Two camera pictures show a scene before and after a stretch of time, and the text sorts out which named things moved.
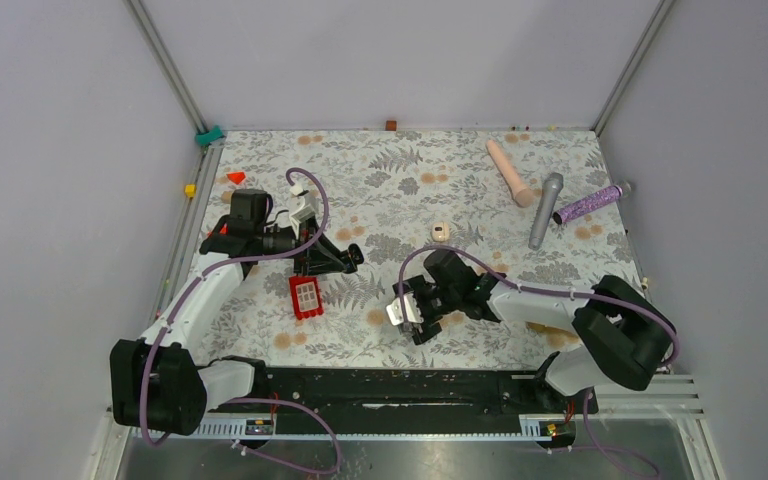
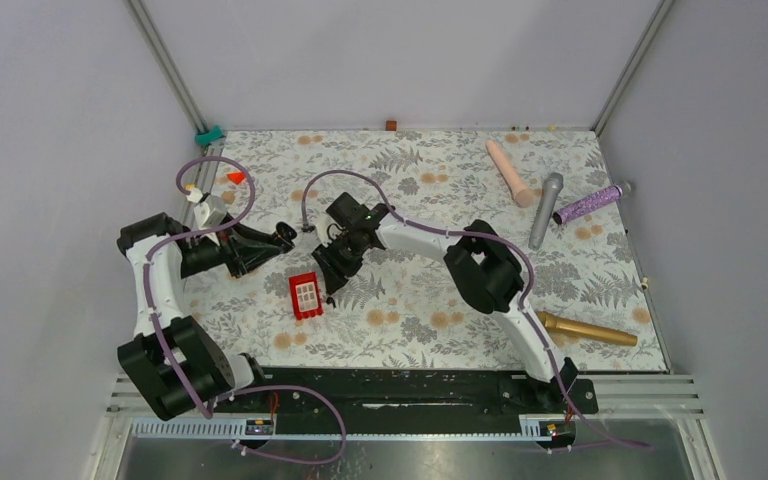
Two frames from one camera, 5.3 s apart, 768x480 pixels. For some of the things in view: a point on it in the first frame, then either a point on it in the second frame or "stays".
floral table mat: (538, 206) stays
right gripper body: (434, 302) → (346, 253)
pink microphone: (522, 195) stays
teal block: (204, 138) stays
